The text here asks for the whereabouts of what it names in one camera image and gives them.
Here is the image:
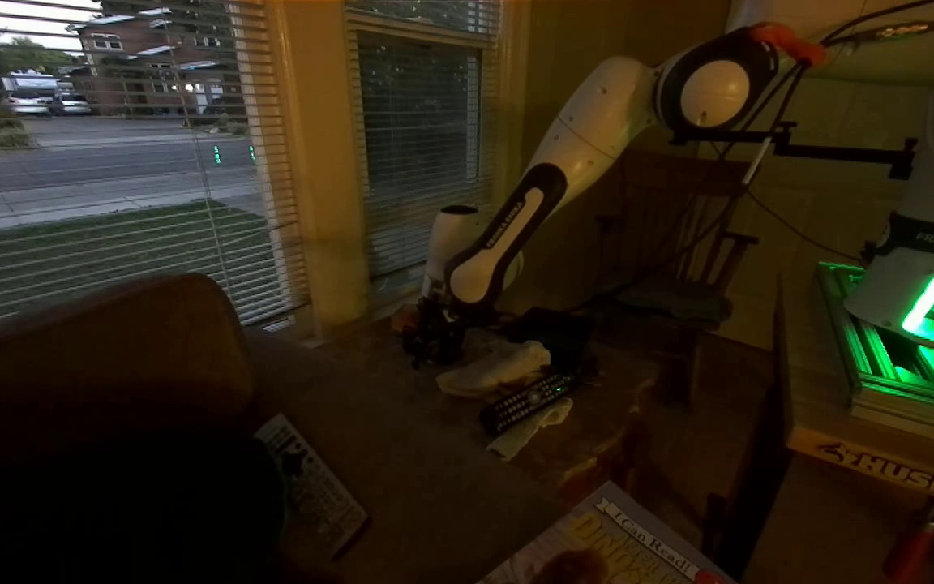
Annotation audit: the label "white paper sheet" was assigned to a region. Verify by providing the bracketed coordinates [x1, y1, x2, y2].
[485, 397, 581, 465]

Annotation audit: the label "red tool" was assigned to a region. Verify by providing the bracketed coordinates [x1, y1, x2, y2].
[878, 500, 934, 584]

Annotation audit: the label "green lit base plate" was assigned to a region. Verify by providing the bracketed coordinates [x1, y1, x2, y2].
[815, 256, 934, 421]

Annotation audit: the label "yellow printed booklet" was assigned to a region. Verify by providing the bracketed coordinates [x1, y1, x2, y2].
[479, 479, 738, 584]

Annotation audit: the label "brown sofa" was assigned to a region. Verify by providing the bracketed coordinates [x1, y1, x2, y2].
[0, 269, 572, 584]

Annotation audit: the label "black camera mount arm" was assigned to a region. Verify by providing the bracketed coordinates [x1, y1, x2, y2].
[669, 116, 920, 183]

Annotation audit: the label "black ridged remote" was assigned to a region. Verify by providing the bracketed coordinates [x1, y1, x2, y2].
[476, 367, 591, 440]

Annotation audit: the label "wooden rocking chair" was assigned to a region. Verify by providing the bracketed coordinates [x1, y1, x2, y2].
[581, 149, 762, 409]

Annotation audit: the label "wide window blinds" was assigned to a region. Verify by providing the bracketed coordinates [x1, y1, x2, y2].
[0, 0, 312, 342]

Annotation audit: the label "white parked van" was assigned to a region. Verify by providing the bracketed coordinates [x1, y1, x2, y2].
[0, 68, 98, 120]

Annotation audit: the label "white crumpled cloth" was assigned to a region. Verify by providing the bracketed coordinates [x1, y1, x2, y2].
[436, 338, 554, 401]

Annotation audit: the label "magazine with black print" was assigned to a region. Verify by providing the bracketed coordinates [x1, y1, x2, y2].
[255, 413, 372, 560]

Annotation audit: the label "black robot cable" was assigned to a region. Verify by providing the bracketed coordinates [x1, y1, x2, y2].
[691, 0, 934, 273]

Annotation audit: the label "Husky workbench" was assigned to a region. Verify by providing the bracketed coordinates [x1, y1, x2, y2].
[741, 269, 934, 584]

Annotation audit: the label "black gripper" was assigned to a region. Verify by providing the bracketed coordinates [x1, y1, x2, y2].
[404, 278, 475, 371]

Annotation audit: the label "narrow window blinds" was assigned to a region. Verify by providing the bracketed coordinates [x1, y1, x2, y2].
[340, 0, 506, 319]

